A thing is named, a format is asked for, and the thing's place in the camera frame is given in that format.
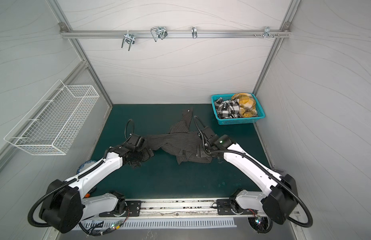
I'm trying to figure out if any dark grey striped shirt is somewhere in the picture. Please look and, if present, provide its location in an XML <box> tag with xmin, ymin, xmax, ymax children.
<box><xmin>144</xmin><ymin>108</ymin><xmax>212</xmax><ymax>165</ymax></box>

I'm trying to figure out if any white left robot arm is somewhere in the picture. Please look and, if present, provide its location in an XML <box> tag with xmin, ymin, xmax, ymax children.
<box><xmin>27</xmin><ymin>134</ymin><xmax>154</xmax><ymax>237</ymax></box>

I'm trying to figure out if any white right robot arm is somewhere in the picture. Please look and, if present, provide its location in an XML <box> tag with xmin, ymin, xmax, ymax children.
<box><xmin>198</xmin><ymin>127</ymin><xmax>313</xmax><ymax>228</ymax></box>

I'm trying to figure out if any black white plaid shirt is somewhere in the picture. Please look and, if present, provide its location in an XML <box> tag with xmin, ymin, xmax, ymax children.
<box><xmin>214</xmin><ymin>98</ymin><xmax>241</xmax><ymax>119</ymax></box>

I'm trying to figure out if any blue white ceramic bowl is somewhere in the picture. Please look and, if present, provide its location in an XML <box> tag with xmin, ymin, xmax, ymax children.
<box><xmin>76</xmin><ymin>160</ymin><xmax>96</xmax><ymax>174</ymax></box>

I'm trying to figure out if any yellow plaid shirt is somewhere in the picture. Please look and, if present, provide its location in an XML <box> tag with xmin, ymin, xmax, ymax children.
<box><xmin>231</xmin><ymin>93</ymin><xmax>257</xmax><ymax>118</ymax></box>

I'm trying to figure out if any teal plastic basket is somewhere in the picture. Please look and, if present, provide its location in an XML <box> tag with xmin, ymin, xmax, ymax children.
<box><xmin>211</xmin><ymin>94</ymin><xmax>265</xmax><ymax>125</ymax></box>

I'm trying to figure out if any black round cooling fan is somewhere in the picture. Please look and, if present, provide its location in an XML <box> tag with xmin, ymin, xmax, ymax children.
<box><xmin>248</xmin><ymin>217</ymin><xmax>273</xmax><ymax>234</ymax></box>

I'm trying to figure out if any metal u-bolt clamp left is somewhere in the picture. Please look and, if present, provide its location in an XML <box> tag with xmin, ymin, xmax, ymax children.
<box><xmin>121</xmin><ymin>33</ymin><xmax>135</xmax><ymax>51</ymax></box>

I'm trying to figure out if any metal u-bolt clamp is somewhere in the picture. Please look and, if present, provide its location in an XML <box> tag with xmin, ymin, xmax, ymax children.
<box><xmin>150</xmin><ymin>26</ymin><xmax>168</xmax><ymax>42</ymax></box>
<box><xmin>121</xmin><ymin>33</ymin><xmax>135</xmax><ymax>51</ymax></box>

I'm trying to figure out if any metal u-bolt clamp middle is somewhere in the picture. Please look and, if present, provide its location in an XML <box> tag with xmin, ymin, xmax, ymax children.
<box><xmin>150</xmin><ymin>26</ymin><xmax>168</xmax><ymax>42</ymax></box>

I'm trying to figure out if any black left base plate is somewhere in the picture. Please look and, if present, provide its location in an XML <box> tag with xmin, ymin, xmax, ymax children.
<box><xmin>99</xmin><ymin>200</ymin><xmax>141</xmax><ymax>218</ymax></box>

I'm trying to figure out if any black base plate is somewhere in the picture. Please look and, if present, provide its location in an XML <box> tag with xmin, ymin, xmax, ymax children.
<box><xmin>211</xmin><ymin>199</ymin><xmax>258</xmax><ymax>217</ymax></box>
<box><xmin>99</xmin><ymin>200</ymin><xmax>141</xmax><ymax>218</ymax></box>

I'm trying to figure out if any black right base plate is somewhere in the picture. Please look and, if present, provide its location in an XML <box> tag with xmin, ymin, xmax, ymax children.
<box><xmin>211</xmin><ymin>199</ymin><xmax>258</xmax><ymax>217</ymax></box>

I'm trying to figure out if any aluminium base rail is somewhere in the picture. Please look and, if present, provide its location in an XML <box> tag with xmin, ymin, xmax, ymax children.
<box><xmin>53</xmin><ymin>196</ymin><xmax>300</xmax><ymax>221</ymax></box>

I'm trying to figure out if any black left cable bundle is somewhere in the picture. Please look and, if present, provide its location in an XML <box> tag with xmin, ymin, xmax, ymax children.
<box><xmin>77</xmin><ymin>209</ymin><xmax>130</xmax><ymax>237</ymax></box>

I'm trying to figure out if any white slotted cable duct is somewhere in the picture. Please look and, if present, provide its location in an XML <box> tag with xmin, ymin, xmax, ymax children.
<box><xmin>60</xmin><ymin>218</ymin><xmax>237</xmax><ymax>231</ymax></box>

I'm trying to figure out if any white wire basket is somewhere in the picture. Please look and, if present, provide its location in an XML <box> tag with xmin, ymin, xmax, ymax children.
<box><xmin>3</xmin><ymin>80</ymin><xmax>99</xmax><ymax>156</ymax></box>

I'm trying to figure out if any small metal ring clamp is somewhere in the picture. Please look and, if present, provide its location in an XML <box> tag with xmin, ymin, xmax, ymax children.
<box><xmin>191</xmin><ymin>27</ymin><xmax>197</xmax><ymax>39</ymax></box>

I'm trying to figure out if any metal bracket clamp right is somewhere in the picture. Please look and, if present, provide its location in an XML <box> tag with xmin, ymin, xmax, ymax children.
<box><xmin>253</xmin><ymin>27</ymin><xmax>279</xmax><ymax>39</ymax></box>

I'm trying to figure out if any aluminium top rail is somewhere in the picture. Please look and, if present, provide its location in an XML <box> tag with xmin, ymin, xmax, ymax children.
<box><xmin>60</xmin><ymin>29</ymin><xmax>291</xmax><ymax>39</ymax></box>

